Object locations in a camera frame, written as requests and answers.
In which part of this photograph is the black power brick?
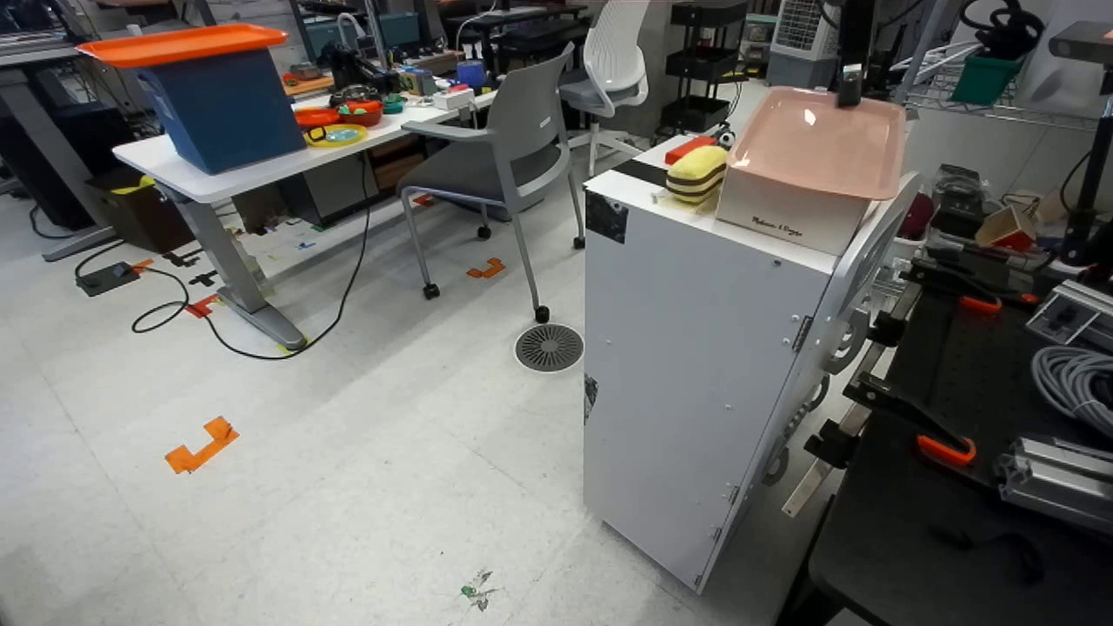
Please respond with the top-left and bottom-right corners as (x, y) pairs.
(73, 258), (141, 299)

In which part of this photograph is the green ball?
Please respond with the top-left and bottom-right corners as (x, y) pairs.
(662, 143), (729, 209)

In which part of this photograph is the black camera tripod stand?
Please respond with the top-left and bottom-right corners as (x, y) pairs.
(1047, 18), (1113, 270)

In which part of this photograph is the white toy kitchen unit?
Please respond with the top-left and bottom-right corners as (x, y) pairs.
(582, 133), (926, 598)

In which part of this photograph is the black shelf cart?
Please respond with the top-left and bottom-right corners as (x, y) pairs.
(656, 0), (752, 135)

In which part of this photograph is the aluminium extrusion rail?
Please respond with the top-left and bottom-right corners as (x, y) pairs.
(991, 431), (1113, 537)
(1021, 274), (1113, 354)

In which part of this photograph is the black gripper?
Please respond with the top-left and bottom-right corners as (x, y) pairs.
(836, 0), (882, 112)

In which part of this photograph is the orange bin lid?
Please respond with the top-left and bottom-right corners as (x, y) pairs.
(77, 18), (291, 71)

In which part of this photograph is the large orange floor tape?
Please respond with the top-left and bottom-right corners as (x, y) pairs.
(160, 412), (243, 481)

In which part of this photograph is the blue storage bin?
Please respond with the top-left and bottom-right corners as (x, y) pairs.
(134, 45), (309, 178)

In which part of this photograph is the peach plastic tray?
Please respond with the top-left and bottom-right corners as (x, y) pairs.
(727, 83), (910, 201)

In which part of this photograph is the round floor outlet cover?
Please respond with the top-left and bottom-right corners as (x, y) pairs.
(511, 318), (586, 374)

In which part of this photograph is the red orange toys pile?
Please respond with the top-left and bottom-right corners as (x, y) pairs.
(290, 96), (389, 133)

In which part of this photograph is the small orange floor tape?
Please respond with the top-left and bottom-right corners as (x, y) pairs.
(462, 255), (506, 283)

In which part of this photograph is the black floor power cable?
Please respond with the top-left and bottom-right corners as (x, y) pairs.
(128, 153), (377, 365)

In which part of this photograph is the grey wheeled office chair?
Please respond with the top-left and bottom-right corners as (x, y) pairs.
(395, 40), (586, 325)

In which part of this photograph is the grey cable bundle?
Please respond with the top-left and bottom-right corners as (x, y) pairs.
(1026, 339), (1113, 440)

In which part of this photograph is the white desk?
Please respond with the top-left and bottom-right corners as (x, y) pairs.
(111, 91), (465, 350)

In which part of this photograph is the green box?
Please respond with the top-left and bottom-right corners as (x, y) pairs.
(950, 49), (1026, 112)

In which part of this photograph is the black clamp orange handle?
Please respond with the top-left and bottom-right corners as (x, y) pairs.
(908, 249), (1012, 324)
(840, 372), (985, 474)

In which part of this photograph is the white office chair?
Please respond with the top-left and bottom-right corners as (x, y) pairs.
(561, 0), (652, 178)

